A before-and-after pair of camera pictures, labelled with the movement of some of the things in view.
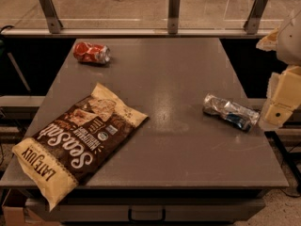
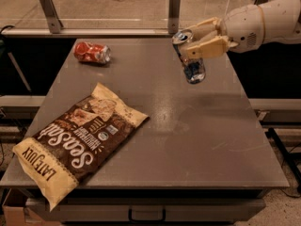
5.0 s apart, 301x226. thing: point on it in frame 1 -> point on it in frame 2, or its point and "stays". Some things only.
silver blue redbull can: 234,112 -> 194,67
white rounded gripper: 291,41 -> 244,28
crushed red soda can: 86,52 stays
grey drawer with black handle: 147,210 stays
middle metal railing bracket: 173,12 stays
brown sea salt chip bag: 80,136 stays
